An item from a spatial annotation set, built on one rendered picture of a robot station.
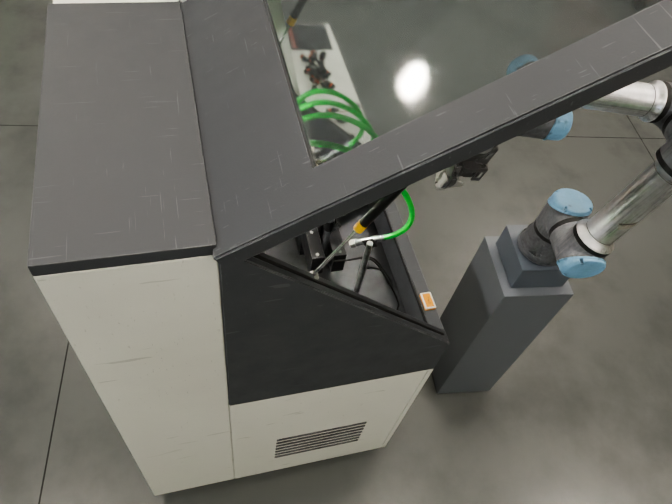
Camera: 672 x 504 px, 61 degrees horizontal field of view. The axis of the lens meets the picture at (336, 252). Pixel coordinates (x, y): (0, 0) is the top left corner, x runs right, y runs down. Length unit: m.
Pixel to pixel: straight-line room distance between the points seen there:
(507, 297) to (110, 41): 1.32
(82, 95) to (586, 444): 2.29
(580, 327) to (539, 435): 0.62
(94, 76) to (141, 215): 0.37
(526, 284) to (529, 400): 0.89
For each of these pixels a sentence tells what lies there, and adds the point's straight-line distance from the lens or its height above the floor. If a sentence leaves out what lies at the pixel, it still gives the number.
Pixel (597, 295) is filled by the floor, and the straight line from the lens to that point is 3.14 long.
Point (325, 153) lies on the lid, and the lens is 0.95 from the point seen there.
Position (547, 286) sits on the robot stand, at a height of 0.80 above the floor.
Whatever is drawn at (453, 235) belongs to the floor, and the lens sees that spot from 3.02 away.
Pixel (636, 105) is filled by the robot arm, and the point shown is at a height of 1.49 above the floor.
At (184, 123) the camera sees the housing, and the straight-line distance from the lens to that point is 1.12.
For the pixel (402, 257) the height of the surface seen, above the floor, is 0.95.
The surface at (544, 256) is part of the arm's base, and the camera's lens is 1.83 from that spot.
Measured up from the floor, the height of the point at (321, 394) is 0.75.
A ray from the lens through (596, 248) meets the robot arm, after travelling 1.63.
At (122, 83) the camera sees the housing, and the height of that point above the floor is 1.50.
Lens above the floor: 2.25
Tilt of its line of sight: 53 degrees down
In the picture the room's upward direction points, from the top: 12 degrees clockwise
